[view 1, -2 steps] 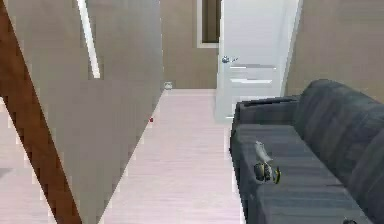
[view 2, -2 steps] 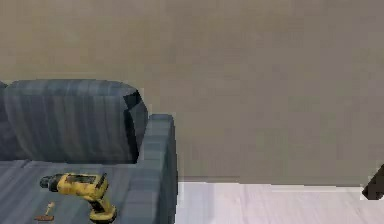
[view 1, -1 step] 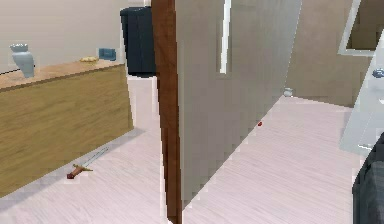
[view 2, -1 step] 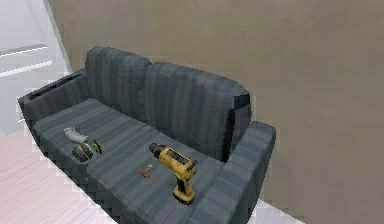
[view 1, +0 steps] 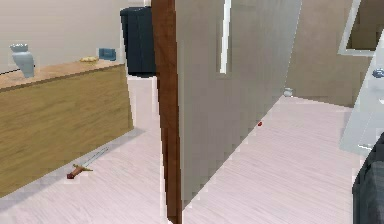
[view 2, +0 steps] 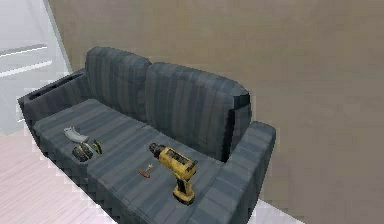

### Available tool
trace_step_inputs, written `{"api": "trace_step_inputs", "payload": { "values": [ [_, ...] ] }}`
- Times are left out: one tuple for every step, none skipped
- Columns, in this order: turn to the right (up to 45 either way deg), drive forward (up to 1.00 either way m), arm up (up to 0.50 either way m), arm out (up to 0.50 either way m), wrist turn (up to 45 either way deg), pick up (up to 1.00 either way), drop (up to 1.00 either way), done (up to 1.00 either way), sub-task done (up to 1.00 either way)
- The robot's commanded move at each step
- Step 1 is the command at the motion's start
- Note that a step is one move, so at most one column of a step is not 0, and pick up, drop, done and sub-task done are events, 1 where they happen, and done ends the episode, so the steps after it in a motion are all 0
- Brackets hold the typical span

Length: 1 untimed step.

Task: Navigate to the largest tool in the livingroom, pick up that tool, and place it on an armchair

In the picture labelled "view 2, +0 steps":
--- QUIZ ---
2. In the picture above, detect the black and yellow saw tool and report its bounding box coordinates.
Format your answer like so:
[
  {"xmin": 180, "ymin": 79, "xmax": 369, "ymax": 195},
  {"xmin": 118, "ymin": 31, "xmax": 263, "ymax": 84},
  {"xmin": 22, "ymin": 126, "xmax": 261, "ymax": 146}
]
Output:
[{"xmin": 63, "ymin": 126, "xmax": 103, "ymax": 163}]

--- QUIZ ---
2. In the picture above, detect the yellow and black power drill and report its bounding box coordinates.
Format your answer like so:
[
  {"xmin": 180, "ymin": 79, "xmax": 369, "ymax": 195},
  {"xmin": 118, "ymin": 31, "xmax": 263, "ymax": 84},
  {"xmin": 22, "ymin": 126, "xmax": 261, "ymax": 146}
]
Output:
[{"xmin": 148, "ymin": 142, "xmax": 199, "ymax": 206}]

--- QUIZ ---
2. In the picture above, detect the dark grey striped sofa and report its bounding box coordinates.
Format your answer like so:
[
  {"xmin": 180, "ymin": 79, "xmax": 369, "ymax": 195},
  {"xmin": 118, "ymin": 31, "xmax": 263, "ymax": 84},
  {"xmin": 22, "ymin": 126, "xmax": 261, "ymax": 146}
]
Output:
[{"xmin": 18, "ymin": 45, "xmax": 277, "ymax": 224}]

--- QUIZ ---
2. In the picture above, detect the small red-handled brass tool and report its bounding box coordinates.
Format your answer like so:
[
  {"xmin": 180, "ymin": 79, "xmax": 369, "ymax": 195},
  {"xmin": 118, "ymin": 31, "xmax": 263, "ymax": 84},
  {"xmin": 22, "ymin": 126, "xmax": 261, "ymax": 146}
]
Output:
[{"xmin": 137, "ymin": 163, "xmax": 154, "ymax": 179}]

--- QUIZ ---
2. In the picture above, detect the white window frame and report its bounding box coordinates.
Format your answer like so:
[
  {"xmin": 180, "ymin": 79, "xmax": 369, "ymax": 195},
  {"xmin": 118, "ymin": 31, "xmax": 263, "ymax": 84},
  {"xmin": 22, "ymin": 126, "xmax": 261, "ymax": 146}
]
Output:
[{"xmin": 0, "ymin": 0, "xmax": 73, "ymax": 136}]

